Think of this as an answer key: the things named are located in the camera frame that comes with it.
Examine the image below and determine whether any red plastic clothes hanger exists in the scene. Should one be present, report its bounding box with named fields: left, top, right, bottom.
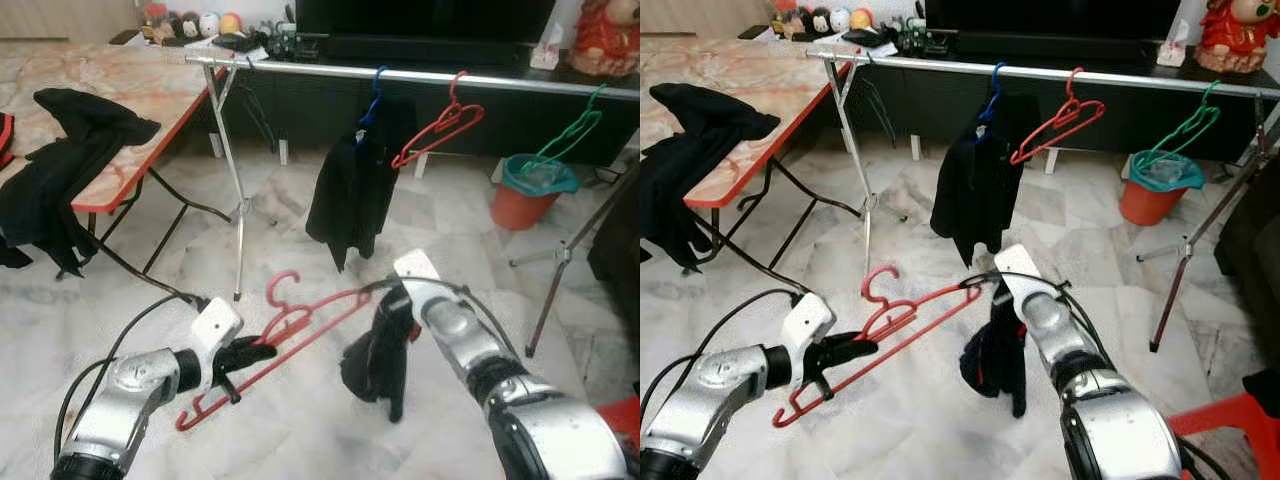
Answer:
left=1010, top=67, right=1107, bottom=167
left=176, top=270, right=376, bottom=433
left=391, top=70, right=486, bottom=171
left=771, top=264, right=986, bottom=429

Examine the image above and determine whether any blue clothes hanger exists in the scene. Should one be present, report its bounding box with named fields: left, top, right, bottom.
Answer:
left=358, top=66, right=389, bottom=129
left=978, top=62, right=1009, bottom=126

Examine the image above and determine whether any green clothes hanger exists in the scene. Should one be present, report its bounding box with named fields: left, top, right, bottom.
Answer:
left=518, top=84, right=609, bottom=173
left=1135, top=80, right=1223, bottom=171

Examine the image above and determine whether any black shirt green logo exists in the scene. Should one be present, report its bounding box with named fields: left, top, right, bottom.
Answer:
left=929, top=92, right=1031, bottom=269
left=305, top=95, right=419, bottom=273

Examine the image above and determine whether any red plastic stool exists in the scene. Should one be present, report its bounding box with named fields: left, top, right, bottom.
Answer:
left=1165, top=392, right=1280, bottom=480
left=590, top=395, right=641, bottom=446

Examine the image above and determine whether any black hooded jacket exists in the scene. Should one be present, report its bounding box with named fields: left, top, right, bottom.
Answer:
left=0, top=87, right=162, bottom=279
left=640, top=83, right=782, bottom=274

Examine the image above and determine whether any black TV cabinet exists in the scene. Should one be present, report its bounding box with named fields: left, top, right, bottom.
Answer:
left=845, top=40, right=1280, bottom=166
left=215, top=45, right=641, bottom=171

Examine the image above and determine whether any silver metal clothes rack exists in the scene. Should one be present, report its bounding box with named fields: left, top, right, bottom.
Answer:
left=185, top=53, right=641, bottom=359
left=806, top=48, right=1280, bottom=353

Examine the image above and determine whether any marble top folding table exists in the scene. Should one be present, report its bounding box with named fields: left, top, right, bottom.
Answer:
left=0, top=42, right=251, bottom=301
left=640, top=38, right=861, bottom=291

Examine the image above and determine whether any orange bin teal bag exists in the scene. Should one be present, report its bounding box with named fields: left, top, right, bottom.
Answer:
left=1118, top=150, right=1206, bottom=227
left=489, top=153, right=580, bottom=232

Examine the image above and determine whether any black soundbar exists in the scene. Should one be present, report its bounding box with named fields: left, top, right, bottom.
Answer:
left=320, top=35, right=533, bottom=69
left=950, top=30, right=1161, bottom=63

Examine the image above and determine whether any black flat television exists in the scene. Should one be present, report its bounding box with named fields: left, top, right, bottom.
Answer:
left=925, top=0, right=1183, bottom=41
left=293, top=0, right=557, bottom=46

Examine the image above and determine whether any red laughing Buddha statue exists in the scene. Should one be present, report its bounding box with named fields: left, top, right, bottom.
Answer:
left=570, top=0, right=641, bottom=79
left=1195, top=0, right=1280, bottom=74

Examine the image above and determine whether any black round laundry basket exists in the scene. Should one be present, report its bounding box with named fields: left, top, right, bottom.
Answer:
left=1243, top=368, right=1280, bottom=419

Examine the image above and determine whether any white pink tissue box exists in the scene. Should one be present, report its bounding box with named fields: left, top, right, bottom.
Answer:
left=530, top=22, right=564, bottom=71
left=1157, top=18, right=1191, bottom=67

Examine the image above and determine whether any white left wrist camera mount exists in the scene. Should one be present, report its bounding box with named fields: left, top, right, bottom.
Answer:
left=189, top=296, right=245, bottom=363
left=785, top=293, right=838, bottom=361

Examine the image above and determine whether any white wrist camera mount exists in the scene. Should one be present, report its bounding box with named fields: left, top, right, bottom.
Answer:
left=785, top=293, right=838, bottom=361
left=393, top=249, right=444, bottom=301
left=189, top=296, right=245, bottom=363
left=992, top=243, right=1046, bottom=301

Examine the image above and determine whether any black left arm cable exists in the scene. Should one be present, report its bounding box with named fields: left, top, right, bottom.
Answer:
left=640, top=288, right=806, bottom=421
left=55, top=288, right=211, bottom=461

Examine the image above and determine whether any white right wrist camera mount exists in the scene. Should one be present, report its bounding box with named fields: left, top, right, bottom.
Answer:
left=992, top=243, right=1046, bottom=301
left=393, top=249, right=444, bottom=301

